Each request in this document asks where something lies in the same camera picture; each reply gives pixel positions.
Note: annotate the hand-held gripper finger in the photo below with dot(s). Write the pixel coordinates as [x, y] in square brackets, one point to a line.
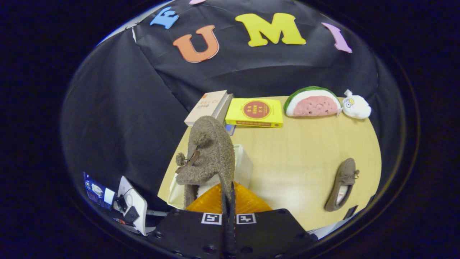
[225, 237]
[233, 237]

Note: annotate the cream fabric storage box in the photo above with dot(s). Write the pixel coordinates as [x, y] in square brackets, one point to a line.
[242, 169]

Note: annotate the brown fuzzy shoe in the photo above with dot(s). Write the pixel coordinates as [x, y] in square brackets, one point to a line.
[215, 144]
[345, 169]

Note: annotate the white device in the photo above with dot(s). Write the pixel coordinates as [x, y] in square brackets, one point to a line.
[138, 205]

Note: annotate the blue book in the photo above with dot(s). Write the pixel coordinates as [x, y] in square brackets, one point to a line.
[230, 128]

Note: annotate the dark flat object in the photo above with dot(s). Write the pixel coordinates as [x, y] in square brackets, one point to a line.
[350, 212]

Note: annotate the yellow book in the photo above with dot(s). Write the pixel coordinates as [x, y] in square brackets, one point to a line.
[237, 111]

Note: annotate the beige book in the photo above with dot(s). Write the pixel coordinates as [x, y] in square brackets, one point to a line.
[206, 106]

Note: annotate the blue packet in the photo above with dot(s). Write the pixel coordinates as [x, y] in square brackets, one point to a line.
[94, 187]

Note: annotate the watermelon slice plush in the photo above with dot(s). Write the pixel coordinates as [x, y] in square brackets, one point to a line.
[312, 106]

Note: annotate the black backdrop cloth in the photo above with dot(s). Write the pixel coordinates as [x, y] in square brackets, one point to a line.
[118, 118]

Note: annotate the white plush toy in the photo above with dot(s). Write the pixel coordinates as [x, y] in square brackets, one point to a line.
[357, 108]

